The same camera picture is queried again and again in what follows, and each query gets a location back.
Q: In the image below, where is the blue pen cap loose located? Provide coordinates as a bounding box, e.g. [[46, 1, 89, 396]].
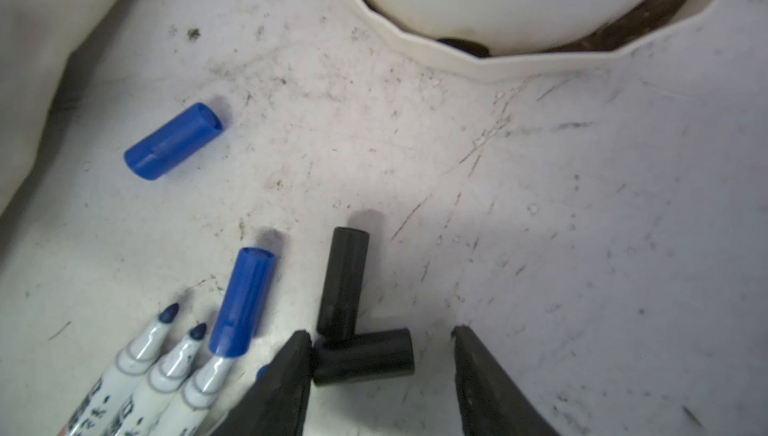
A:
[[124, 102, 224, 180]]

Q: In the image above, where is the potted green plant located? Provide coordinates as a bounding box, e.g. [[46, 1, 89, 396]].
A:
[[344, 0, 720, 82]]

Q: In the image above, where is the black pen cap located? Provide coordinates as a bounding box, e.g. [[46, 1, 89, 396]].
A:
[[316, 227, 370, 341], [312, 328, 415, 386]]

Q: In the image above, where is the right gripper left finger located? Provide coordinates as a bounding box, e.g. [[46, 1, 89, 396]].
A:
[[209, 330, 312, 436]]

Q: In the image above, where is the white marker blue cap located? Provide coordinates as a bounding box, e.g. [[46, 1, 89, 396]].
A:
[[149, 246, 278, 436]]

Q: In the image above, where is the white marker pen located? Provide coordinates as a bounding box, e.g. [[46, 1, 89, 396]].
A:
[[58, 303, 180, 436]]

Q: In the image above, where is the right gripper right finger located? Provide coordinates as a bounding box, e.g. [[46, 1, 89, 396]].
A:
[[452, 325, 558, 436]]

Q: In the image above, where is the white marker blue tip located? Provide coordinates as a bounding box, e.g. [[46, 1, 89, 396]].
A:
[[103, 323, 207, 436]]

